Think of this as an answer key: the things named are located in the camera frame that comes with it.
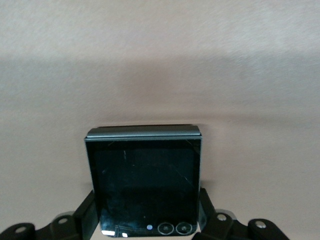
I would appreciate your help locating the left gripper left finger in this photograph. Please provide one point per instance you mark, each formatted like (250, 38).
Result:
(85, 220)

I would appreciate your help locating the dark grey flip phone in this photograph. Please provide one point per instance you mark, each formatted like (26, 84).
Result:
(145, 175)

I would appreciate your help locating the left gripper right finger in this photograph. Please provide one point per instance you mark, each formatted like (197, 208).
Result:
(207, 220)

